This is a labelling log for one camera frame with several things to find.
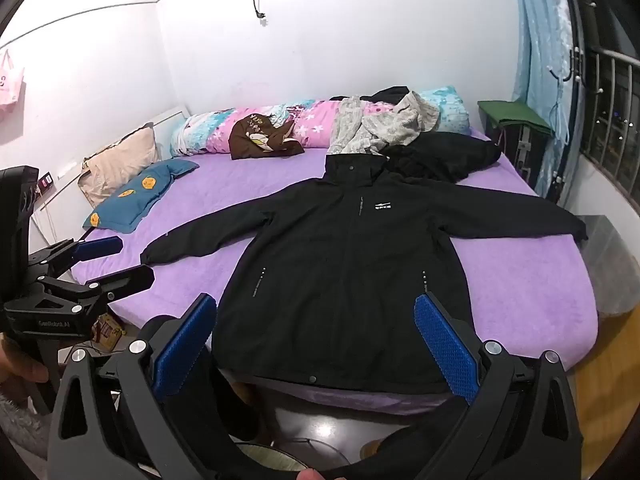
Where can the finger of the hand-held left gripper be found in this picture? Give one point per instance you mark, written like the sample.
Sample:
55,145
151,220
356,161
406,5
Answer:
100,249
127,282

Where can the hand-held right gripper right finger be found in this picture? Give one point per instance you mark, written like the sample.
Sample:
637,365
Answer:
445,345

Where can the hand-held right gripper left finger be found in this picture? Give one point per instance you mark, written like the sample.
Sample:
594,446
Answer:
185,345

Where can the black jacket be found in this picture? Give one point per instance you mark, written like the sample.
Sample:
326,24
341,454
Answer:
325,270

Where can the metal clothes rack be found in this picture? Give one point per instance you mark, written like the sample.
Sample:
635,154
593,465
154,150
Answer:
607,110

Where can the person's left hand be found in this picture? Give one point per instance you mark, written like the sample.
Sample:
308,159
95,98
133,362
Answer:
22,365

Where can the blue pillow with orange print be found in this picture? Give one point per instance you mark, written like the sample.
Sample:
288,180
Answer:
120,210

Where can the cardboard box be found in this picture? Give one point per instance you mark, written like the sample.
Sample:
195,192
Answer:
107,335

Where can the beige pillow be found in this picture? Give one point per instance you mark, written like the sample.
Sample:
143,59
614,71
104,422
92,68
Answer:
120,160

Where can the purple fleece blanket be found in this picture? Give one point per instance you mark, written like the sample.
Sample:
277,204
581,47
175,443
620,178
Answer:
525,285

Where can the pink bag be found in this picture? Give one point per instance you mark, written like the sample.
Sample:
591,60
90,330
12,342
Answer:
10,85

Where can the white bed headboard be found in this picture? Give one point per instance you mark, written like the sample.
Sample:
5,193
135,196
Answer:
170,117

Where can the grey fluffy rug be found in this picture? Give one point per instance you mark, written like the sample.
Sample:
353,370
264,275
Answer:
20,420

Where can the brown printed garment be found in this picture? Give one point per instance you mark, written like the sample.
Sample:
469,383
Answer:
250,142

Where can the black crumpled garment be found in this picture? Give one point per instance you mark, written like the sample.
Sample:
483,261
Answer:
445,155

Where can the grey garment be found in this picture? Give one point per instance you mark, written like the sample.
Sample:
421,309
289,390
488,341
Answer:
395,125

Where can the green cloth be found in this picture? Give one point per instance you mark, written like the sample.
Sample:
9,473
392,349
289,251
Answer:
510,112

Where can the floral rolled quilt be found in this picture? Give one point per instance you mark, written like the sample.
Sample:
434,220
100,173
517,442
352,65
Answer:
310,120

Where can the light blue curtain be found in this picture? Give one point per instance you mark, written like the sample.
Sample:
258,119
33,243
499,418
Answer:
540,35

